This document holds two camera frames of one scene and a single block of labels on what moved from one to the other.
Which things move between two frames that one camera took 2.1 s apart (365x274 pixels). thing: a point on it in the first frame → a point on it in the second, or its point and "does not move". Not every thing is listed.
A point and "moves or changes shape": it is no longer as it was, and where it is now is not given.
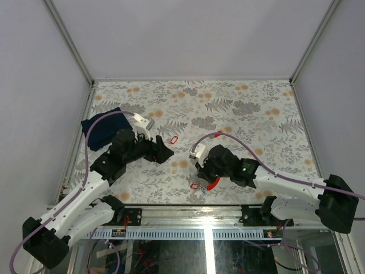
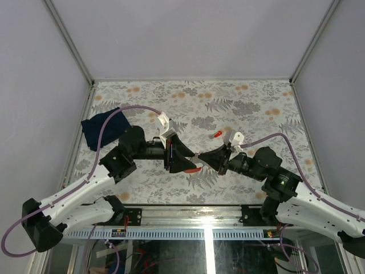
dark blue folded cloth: [102, 129] does not move
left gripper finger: [162, 152] → [178, 146]
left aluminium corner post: [57, 19] does not move
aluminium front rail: [205, 216] does not move
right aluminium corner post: [332, 7] does not move
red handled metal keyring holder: [211, 186] moves or changes shape
